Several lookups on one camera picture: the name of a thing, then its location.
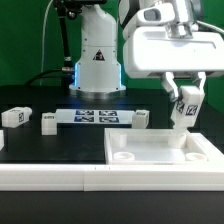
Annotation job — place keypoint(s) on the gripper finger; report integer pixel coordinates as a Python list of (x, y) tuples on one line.
[(199, 79), (167, 81)]

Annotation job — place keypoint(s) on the white square tabletop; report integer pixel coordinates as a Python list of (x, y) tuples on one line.
[(151, 147)]

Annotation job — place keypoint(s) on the white block left edge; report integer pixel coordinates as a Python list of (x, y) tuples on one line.
[(1, 139)]

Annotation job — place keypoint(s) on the white front fence rail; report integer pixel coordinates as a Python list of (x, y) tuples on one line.
[(48, 177)]

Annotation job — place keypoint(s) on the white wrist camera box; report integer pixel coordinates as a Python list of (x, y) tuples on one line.
[(153, 16)]

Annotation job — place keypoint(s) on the white marker base plate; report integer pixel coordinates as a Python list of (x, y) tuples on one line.
[(89, 116)]

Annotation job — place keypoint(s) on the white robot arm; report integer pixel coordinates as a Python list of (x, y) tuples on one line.
[(99, 69)]

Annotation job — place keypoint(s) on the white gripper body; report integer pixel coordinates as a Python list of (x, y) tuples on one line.
[(149, 51)]

